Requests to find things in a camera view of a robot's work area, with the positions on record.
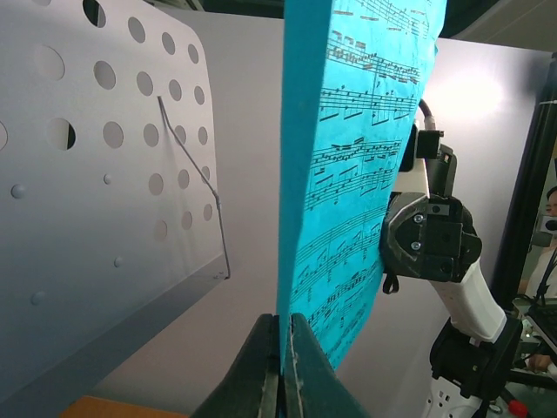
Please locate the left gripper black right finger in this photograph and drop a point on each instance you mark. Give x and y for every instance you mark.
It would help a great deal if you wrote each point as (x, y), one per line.
(310, 386)

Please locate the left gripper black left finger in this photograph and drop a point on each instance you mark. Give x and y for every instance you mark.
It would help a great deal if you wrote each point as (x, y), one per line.
(250, 388)

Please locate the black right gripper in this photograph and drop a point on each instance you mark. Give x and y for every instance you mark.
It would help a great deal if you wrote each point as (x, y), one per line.
(427, 237)

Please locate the blue sheet music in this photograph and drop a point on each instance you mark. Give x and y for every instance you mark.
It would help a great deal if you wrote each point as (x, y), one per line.
(353, 75)

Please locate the white tripod music stand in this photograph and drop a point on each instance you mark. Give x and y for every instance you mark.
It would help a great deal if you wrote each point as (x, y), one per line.
(109, 225)

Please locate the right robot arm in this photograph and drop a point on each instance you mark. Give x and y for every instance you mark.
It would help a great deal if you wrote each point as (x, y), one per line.
(472, 356)

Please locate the person in background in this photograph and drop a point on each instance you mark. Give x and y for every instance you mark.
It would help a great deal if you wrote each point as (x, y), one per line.
(544, 272)

